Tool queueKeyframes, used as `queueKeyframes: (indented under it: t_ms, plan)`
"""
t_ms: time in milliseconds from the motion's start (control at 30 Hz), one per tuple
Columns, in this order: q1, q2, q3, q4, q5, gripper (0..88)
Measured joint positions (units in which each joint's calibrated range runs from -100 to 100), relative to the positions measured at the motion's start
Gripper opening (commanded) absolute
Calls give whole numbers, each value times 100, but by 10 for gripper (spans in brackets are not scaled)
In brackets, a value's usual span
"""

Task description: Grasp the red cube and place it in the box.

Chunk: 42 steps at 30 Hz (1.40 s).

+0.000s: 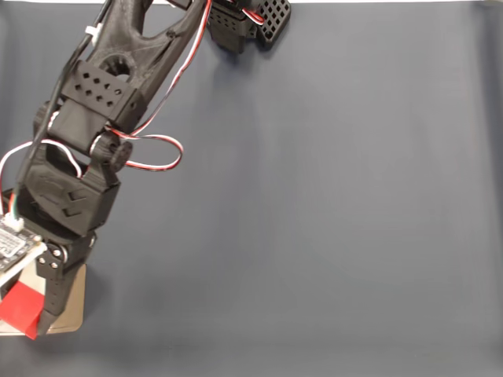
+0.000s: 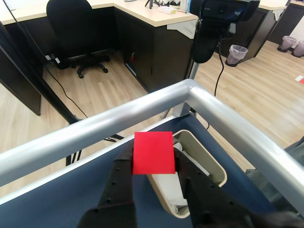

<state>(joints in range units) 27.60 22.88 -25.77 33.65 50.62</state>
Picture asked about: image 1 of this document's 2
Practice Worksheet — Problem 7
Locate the red cube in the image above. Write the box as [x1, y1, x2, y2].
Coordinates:
[0, 283, 45, 341]

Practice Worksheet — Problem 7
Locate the beige box with white rim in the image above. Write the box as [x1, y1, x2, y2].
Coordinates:
[0, 265, 88, 335]

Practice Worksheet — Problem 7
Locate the white paper padding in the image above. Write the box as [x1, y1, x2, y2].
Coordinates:
[21, 270, 47, 296]

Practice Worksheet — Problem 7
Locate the dark grey table mat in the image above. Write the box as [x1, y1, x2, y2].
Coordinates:
[0, 2, 503, 377]

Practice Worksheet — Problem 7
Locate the camera board on white mount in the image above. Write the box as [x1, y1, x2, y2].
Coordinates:
[0, 214, 50, 291]

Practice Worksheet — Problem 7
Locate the red white servo cable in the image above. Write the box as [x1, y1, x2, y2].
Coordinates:
[104, 0, 215, 173]
[0, 141, 83, 178]

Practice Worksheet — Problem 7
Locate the black camera cable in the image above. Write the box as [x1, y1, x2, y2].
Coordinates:
[11, 0, 119, 221]

